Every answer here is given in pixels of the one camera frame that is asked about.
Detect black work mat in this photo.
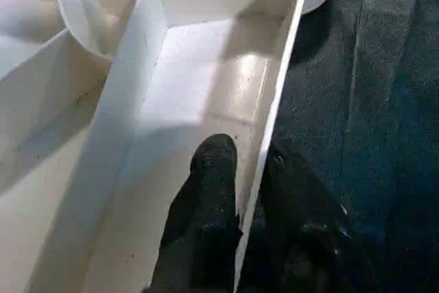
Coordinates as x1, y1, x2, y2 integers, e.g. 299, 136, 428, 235
237, 0, 439, 293

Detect white plastic table top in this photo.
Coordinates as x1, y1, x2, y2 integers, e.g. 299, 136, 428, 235
0, 0, 352, 293

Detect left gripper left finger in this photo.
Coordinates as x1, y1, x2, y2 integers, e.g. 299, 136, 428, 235
145, 133, 242, 293

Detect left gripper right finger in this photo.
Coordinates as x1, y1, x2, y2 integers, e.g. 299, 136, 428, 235
240, 140, 377, 293

